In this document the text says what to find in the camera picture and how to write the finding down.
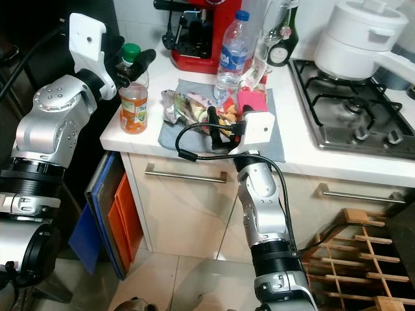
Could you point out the silver green snack packet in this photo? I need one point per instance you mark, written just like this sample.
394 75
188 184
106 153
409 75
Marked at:
176 107

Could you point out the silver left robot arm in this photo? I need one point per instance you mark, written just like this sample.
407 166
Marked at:
52 123

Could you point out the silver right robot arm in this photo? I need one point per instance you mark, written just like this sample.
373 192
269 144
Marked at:
259 207

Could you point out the orange flat board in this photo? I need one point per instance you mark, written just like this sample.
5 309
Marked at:
126 220

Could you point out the white cooking pot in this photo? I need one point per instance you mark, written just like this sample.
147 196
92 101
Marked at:
356 39

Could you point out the blue flat board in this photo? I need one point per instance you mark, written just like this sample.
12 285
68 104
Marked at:
94 227

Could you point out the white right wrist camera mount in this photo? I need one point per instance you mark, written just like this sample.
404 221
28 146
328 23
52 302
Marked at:
256 129

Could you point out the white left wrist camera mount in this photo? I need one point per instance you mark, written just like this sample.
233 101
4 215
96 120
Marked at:
87 45

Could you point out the red coffee machine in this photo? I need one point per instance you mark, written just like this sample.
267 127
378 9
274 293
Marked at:
207 55

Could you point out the dark glass bottle round label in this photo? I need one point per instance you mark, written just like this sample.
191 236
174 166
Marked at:
282 52

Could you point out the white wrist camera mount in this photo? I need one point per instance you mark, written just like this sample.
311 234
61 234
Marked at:
87 45
256 129

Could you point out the steel gas hob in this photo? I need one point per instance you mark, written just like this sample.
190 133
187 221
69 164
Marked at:
350 116

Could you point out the grey cloth mat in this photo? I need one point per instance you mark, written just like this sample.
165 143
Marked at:
172 139

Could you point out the grey robot leg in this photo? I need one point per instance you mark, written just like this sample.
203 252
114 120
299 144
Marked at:
141 304

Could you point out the pink snack packet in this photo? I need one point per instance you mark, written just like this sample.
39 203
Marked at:
251 100

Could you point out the orange juice bottle green cap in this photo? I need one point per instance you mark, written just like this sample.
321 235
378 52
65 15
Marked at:
133 113

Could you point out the green white snack packet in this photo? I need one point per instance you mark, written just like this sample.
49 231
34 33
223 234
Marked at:
254 72

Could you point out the wooden slatted rack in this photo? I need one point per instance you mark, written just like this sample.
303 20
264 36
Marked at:
350 259

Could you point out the clear water bottle blue cap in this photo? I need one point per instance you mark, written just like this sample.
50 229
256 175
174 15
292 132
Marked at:
230 58

